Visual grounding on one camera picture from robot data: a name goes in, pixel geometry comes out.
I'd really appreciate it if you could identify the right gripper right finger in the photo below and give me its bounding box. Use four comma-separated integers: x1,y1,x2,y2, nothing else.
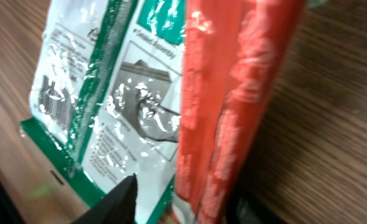
225,186,286,224

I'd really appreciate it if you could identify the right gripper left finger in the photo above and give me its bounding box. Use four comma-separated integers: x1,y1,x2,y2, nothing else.
72,174,138,224

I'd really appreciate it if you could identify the green 3M package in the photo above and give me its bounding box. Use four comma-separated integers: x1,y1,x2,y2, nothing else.
21,0,185,223

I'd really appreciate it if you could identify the red stick sachet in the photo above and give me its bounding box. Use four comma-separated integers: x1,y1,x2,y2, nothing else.
172,0,307,223

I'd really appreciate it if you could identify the teal pack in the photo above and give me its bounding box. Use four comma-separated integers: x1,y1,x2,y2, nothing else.
307,0,328,8

